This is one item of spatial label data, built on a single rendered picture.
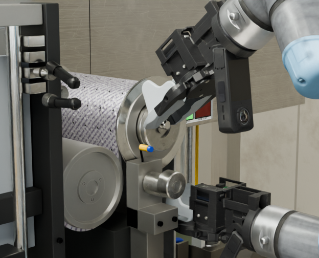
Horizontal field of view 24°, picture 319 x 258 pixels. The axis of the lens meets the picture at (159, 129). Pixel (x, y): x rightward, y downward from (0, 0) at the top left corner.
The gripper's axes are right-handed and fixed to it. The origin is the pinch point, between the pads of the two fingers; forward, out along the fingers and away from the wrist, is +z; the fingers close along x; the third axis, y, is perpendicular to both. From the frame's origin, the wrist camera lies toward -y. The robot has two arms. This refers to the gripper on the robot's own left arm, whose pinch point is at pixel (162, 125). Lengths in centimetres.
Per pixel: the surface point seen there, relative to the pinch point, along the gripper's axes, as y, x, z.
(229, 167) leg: 11, -80, 60
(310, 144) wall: 45, -268, 159
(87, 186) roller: -3.2, 10.6, 8.6
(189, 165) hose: 13, -62, 57
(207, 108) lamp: 17, -51, 33
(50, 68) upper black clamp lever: 1.9, 27.8, -15.4
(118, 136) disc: 1.3, 5.2, 3.9
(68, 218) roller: -6.4, 14.6, 10.7
